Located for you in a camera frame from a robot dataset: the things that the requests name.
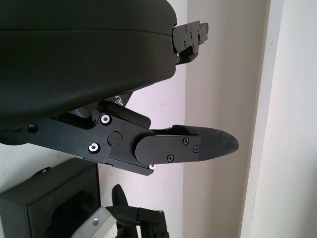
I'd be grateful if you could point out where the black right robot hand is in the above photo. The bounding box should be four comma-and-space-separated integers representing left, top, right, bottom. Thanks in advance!
111, 183, 170, 238

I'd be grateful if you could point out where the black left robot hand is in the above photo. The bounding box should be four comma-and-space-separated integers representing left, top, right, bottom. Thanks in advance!
0, 0, 240, 178

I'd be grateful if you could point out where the black camera box base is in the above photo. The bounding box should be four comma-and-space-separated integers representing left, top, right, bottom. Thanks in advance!
0, 157, 102, 238

